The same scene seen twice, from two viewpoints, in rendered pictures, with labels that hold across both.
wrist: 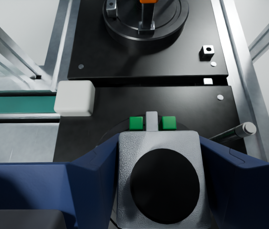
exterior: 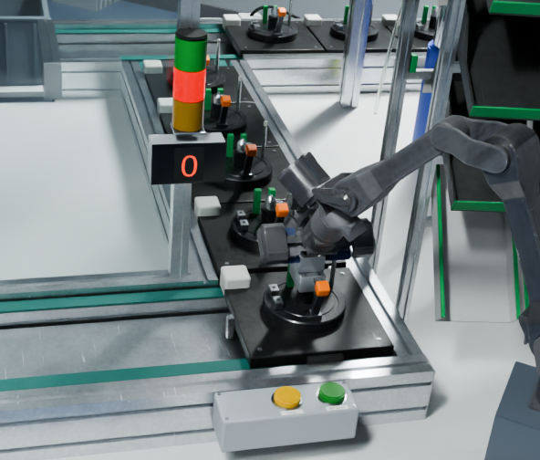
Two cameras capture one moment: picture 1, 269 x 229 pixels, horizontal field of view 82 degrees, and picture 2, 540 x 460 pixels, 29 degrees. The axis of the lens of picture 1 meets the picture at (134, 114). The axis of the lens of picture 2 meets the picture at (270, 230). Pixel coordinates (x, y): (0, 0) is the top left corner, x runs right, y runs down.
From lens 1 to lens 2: 1.64 m
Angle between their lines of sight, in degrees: 42
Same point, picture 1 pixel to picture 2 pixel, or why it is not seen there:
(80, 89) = (240, 268)
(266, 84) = not seen: hidden behind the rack
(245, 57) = not seen: hidden behind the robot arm
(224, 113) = (347, 280)
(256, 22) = (386, 244)
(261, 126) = (376, 287)
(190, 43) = not seen: hidden behind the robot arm
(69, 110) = (237, 278)
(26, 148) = (183, 330)
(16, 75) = (177, 269)
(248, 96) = (365, 275)
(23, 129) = (173, 320)
